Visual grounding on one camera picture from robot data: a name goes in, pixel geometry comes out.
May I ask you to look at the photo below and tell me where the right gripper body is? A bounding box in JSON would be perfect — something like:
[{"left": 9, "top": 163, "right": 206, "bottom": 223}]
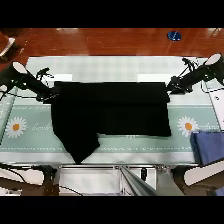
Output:
[{"left": 166, "top": 76, "right": 188, "bottom": 95}]

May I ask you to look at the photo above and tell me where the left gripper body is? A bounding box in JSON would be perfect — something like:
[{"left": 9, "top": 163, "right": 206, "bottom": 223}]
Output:
[{"left": 35, "top": 87, "right": 61, "bottom": 104}]

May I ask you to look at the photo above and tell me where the black T-shirt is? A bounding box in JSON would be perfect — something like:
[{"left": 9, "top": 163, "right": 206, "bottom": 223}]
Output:
[{"left": 50, "top": 81, "right": 173, "bottom": 165}]

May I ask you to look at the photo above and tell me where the blue round disc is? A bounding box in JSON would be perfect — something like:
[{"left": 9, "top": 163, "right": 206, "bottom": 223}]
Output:
[{"left": 167, "top": 30, "right": 183, "bottom": 42}]

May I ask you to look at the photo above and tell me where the blue garment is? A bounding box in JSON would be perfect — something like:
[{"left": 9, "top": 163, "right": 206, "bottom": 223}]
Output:
[{"left": 189, "top": 130, "right": 224, "bottom": 167}]

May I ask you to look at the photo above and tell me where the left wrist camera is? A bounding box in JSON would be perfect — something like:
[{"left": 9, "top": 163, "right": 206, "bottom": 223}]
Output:
[{"left": 35, "top": 67, "right": 55, "bottom": 83}]

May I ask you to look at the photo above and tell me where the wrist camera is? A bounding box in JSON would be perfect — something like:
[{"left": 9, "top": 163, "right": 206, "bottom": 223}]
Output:
[
  {"left": 35, "top": 67, "right": 55, "bottom": 83},
  {"left": 181, "top": 57, "right": 198, "bottom": 73}
]

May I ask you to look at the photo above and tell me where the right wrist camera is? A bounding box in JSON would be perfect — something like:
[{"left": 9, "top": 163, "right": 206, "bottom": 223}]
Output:
[{"left": 181, "top": 57, "right": 198, "bottom": 73}]

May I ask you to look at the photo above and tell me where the silver frame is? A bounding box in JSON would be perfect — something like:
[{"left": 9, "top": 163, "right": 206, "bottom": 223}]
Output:
[{"left": 43, "top": 162, "right": 186, "bottom": 197}]

